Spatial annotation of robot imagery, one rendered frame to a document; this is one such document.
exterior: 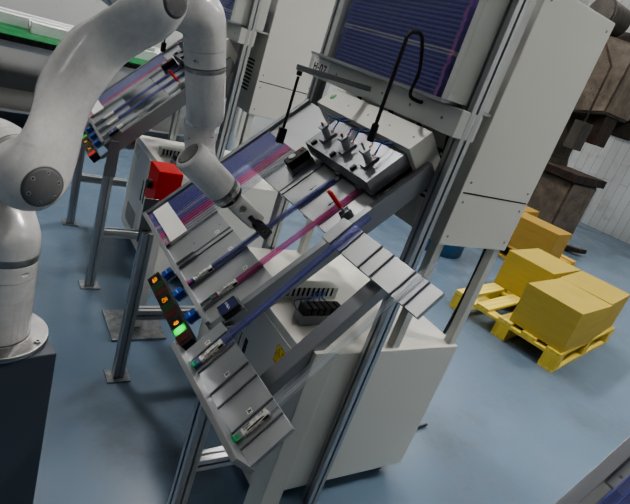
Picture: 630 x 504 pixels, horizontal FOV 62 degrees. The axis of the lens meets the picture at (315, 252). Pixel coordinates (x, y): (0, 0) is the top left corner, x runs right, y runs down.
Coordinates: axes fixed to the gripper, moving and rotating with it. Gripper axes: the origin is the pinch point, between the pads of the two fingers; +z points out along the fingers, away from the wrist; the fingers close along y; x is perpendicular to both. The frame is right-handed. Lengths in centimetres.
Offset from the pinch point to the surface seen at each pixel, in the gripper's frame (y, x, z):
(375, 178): -17.0, -30.3, 0.7
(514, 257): 109, -125, 267
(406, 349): -21, -6, 60
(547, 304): 45, -97, 233
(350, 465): -21, 37, 87
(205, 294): -7.0, 22.8, -2.8
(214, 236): 13.0, 11.7, -0.9
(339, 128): 11.8, -37.7, 1.2
